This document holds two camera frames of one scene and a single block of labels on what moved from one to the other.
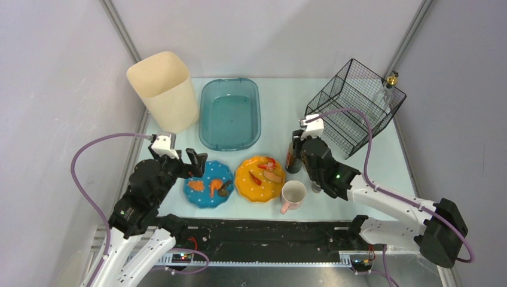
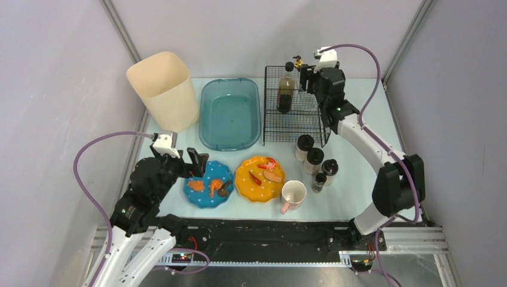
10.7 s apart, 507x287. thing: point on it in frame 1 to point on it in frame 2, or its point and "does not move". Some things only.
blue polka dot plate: (213, 170) does not move
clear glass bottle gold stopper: (382, 100) to (304, 101)
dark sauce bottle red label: (293, 165) to (286, 90)
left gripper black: (185, 165) does not move
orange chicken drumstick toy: (215, 183) does not move
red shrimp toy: (270, 165) does not move
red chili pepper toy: (256, 180) does not move
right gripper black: (300, 142) to (309, 79)
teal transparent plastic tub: (229, 114) does not move
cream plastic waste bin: (165, 84) does not move
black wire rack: (354, 104) to (304, 117)
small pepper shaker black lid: (315, 188) does not move
